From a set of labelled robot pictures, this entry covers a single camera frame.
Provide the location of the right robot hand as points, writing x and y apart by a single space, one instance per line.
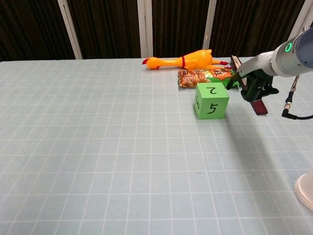
256 66

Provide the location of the green numbered cube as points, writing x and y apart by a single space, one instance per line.
211 102

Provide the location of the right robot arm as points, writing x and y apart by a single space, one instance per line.
293 54

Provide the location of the dark maroon book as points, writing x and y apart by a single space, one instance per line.
259 107

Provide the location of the green orange snack bag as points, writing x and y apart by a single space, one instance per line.
193 78

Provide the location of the yellow rubber chicken toy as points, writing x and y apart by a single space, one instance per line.
190 61

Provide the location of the white plastic jar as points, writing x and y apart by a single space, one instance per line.
305 191

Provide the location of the light blue grid tablecloth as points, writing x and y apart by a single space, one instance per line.
97 147

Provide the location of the dark brown curtain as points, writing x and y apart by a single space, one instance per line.
29 27

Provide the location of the white metal frame post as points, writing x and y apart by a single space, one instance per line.
145 29
69 29
302 17
209 27

